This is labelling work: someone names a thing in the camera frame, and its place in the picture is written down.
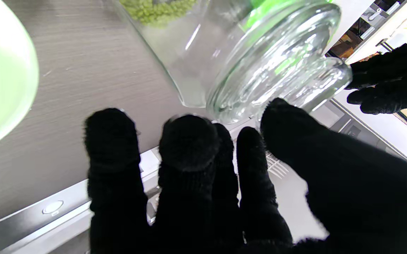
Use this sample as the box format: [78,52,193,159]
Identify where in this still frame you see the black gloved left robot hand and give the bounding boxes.
[344,24,407,115]

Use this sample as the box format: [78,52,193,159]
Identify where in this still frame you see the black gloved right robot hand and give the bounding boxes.
[84,98,407,254]

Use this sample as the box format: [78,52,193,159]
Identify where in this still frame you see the clear glass jar lid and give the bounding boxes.
[207,0,353,125]

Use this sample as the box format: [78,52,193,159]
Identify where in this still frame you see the mung beans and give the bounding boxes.
[119,0,198,28]

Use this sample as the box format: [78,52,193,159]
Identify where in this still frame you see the cream plastic funnel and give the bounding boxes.
[0,0,40,155]

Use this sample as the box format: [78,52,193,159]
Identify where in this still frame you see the clear glass jar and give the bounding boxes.
[105,0,260,108]

